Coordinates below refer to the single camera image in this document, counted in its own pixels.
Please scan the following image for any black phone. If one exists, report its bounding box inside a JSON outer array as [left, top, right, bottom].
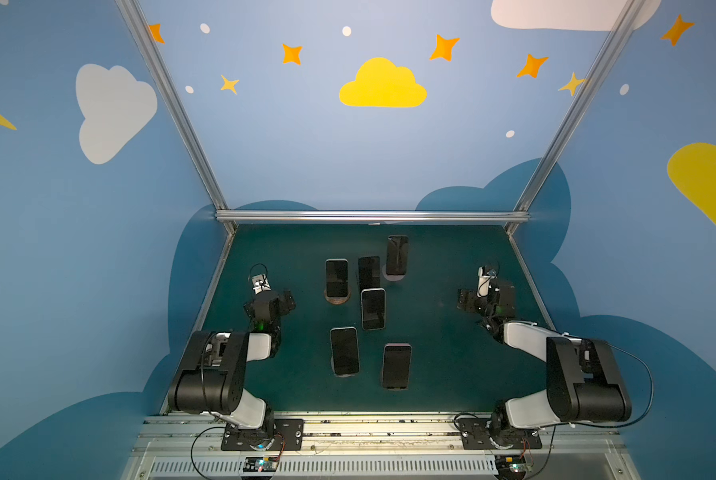
[[358, 256, 381, 291], [330, 327, 360, 377], [381, 343, 412, 390], [325, 259, 350, 297], [385, 235, 409, 276]]

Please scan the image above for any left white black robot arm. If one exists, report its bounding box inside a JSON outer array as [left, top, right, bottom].
[[167, 290, 296, 450]]

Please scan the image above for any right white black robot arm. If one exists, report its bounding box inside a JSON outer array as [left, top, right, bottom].
[[457, 276, 632, 449]]

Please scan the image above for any brown round phone stand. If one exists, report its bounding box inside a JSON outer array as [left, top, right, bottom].
[[324, 291, 351, 305]]

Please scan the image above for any centre white-edged phone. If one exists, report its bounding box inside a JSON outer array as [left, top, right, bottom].
[[361, 287, 386, 331]]

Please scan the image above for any grey back right phone stand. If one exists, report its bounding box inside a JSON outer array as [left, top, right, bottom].
[[381, 265, 406, 282]]

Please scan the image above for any left controller board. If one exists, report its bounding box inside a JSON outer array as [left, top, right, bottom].
[[242, 457, 279, 474]]

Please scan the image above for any controller board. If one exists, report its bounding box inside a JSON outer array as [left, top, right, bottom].
[[494, 456, 528, 480], [242, 457, 279, 474]]

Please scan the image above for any right controller board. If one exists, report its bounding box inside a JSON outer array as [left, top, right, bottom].
[[494, 456, 528, 480]]

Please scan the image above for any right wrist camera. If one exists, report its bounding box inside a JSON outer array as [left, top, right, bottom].
[[476, 265, 497, 298]]

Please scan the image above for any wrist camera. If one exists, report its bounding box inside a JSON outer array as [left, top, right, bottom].
[[250, 273, 271, 295], [476, 265, 497, 298]]

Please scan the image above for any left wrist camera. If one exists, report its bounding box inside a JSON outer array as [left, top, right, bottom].
[[250, 273, 271, 295]]

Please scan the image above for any right aluminium frame post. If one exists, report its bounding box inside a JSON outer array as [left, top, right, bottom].
[[505, 0, 646, 238]]

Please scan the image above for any aluminium frame post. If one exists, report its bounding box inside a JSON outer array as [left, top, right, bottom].
[[505, 0, 646, 238], [115, 0, 228, 214]]

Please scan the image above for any back aluminium frame bar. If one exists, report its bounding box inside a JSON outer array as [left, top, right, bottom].
[[215, 210, 529, 223]]

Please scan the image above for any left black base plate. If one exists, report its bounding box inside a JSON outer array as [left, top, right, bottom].
[[220, 418, 304, 452]]

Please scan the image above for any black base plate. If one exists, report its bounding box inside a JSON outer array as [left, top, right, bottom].
[[453, 417, 542, 450], [220, 418, 304, 452]]

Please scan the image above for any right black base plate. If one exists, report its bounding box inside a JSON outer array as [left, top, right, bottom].
[[453, 417, 542, 450]]

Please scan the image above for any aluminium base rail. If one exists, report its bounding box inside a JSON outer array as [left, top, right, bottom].
[[122, 411, 640, 479]]

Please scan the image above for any left aluminium frame post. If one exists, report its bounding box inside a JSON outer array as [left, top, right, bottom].
[[115, 0, 228, 214]]

